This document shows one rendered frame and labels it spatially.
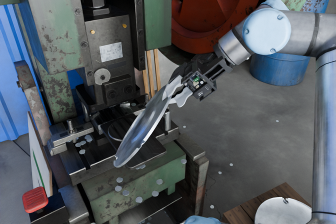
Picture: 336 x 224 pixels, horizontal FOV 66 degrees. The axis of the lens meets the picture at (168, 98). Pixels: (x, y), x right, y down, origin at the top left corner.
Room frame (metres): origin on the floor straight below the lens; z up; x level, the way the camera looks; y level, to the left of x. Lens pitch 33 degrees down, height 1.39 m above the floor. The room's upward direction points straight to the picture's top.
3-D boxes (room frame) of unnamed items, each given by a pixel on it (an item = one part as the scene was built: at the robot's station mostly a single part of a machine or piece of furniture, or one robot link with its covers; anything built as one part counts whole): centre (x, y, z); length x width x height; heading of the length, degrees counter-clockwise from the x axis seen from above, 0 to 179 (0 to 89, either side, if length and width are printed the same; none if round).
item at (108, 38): (0.79, 0.20, 1.04); 0.17 x 0.15 x 0.30; 33
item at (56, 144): (0.73, 0.36, 0.76); 0.17 x 0.06 x 0.10; 123
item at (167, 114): (0.81, 0.01, 0.75); 0.03 x 0.03 x 0.10; 33
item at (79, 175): (0.82, 0.22, 0.68); 0.45 x 0.30 x 0.06; 123
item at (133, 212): (0.83, 0.23, 0.31); 0.43 x 0.42 x 0.01; 123
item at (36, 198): (0.45, 0.37, 0.72); 0.07 x 0.06 x 0.08; 33
